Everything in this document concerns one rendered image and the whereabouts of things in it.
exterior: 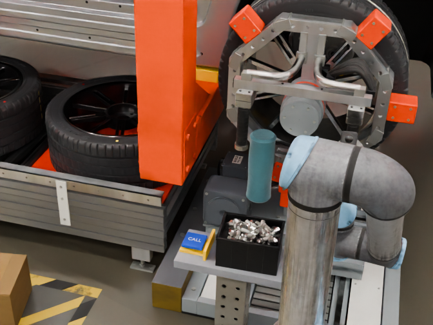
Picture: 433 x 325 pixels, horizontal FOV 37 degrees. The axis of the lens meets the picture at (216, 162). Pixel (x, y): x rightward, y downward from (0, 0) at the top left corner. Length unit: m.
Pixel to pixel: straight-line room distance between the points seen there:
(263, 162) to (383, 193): 0.98
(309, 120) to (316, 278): 0.75
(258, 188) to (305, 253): 0.90
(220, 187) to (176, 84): 0.56
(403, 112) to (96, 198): 1.20
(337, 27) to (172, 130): 0.64
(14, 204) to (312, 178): 1.75
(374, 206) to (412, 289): 1.54
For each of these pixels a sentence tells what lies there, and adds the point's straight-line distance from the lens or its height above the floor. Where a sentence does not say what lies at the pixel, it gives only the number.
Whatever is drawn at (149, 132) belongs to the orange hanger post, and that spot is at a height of 0.72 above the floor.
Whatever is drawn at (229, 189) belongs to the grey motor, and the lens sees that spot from 2.52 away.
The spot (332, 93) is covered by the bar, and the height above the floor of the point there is 0.98.
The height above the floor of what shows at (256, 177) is 0.59.
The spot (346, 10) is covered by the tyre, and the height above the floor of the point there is 1.14.
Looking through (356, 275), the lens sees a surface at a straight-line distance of 2.66.
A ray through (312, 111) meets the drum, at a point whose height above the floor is 0.88.
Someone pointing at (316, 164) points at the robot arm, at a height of 1.17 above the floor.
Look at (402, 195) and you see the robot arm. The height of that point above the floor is 1.12.
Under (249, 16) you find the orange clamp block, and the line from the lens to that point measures 2.16.
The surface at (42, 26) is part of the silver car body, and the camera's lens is 2.90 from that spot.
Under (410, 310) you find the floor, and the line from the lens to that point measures 2.74.
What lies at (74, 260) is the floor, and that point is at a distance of 2.85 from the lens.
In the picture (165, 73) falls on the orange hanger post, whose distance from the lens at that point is 2.13.
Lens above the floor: 1.86
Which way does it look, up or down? 33 degrees down
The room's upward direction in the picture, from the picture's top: 2 degrees clockwise
